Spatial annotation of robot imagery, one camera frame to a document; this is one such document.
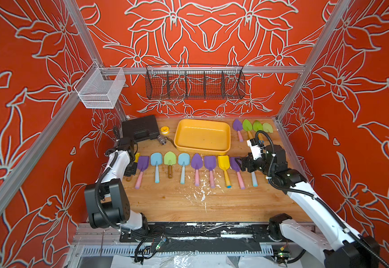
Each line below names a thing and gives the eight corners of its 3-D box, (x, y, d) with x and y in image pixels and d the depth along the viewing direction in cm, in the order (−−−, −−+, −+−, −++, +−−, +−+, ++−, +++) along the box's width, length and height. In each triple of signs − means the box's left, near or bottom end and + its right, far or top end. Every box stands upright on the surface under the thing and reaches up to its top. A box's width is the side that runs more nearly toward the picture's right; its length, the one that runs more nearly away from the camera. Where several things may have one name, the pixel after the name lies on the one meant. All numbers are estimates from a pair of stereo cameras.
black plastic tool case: (123, 144, 106) (120, 139, 102) (125, 122, 119) (122, 117, 114) (159, 138, 109) (158, 133, 105) (158, 118, 121) (156, 113, 117)
